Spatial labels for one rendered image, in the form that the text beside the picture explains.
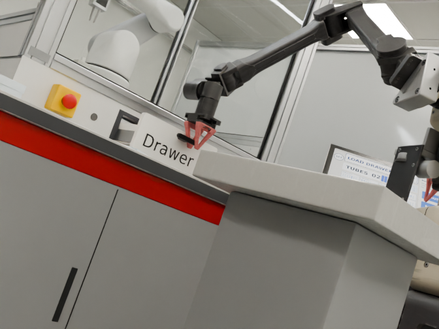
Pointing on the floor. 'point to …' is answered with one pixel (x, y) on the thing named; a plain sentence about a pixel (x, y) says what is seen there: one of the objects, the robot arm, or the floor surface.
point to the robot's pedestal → (306, 250)
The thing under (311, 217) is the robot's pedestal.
